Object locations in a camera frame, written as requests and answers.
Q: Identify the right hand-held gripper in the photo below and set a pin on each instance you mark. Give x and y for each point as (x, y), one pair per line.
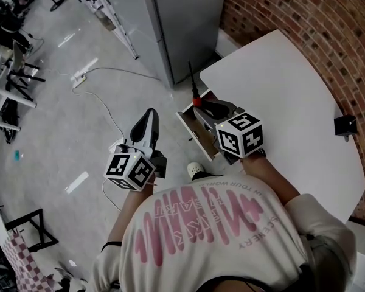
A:
(240, 132)

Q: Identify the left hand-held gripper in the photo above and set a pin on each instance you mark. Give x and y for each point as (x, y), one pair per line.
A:
(127, 169)

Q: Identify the orange and black screwdriver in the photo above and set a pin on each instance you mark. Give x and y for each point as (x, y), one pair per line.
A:
(196, 97)

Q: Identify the white drawer with wooden inside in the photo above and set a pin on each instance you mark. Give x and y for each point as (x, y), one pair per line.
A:
(197, 132)

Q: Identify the person's right forearm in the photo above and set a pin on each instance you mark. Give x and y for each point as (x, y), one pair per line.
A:
(267, 178)

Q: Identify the person's left forearm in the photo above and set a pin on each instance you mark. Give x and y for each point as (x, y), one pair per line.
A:
(124, 214)

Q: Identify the white clog shoe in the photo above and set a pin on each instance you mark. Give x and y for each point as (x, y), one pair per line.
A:
(195, 169)

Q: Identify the person's black trouser leg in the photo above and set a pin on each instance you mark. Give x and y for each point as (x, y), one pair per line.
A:
(205, 175)

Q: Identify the white desk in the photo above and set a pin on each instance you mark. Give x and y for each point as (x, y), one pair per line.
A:
(292, 102)

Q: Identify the white power strip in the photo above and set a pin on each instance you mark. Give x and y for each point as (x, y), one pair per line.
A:
(78, 78)

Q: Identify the grey metal cabinet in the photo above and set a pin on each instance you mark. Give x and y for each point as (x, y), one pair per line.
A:
(182, 26)

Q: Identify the white shelving rack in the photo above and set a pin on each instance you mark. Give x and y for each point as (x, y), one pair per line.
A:
(109, 14)

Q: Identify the small black box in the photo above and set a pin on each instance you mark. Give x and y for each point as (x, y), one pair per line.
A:
(344, 126)

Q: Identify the white pink-printed T-shirt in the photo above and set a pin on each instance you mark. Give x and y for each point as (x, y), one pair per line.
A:
(219, 242)

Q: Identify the small teal object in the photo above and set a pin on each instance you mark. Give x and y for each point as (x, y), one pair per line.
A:
(17, 155)

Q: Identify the white side table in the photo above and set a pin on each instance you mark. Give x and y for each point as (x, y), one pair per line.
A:
(0, 96)

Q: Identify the checkered red white cloth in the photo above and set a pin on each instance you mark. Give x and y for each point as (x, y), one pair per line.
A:
(24, 266)

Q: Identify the black metal frame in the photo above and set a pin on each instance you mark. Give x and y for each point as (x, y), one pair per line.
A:
(36, 233)

